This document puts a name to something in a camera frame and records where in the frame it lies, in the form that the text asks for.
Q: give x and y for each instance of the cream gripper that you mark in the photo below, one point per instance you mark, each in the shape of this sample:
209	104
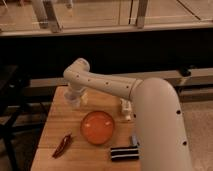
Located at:
84	98

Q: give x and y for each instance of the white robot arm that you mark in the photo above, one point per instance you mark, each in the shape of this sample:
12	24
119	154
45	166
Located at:
159	122

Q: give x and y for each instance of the wooden table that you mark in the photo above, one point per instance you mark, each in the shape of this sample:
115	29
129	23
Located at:
80	155

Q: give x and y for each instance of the white clear bottle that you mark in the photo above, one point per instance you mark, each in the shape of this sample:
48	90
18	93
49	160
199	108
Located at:
126	109

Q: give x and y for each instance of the red chili pepper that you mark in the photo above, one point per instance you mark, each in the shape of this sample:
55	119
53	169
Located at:
62	146

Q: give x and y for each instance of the blue sponge cloth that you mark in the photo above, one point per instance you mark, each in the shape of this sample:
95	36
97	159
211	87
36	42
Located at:
134	140

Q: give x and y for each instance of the black white striped block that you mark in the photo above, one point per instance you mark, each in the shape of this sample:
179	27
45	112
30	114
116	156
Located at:
124	153

